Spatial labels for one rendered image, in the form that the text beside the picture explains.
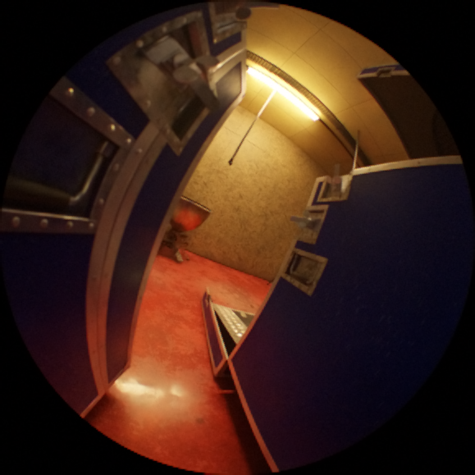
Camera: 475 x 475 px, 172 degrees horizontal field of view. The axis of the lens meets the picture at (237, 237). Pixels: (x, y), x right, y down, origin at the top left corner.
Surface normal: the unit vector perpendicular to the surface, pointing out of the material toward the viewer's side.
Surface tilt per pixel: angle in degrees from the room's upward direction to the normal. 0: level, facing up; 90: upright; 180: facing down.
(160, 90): 90
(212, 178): 90
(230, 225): 90
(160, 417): 0
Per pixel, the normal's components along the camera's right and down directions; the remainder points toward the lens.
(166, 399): 0.42, -0.91
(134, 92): 0.91, 0.42
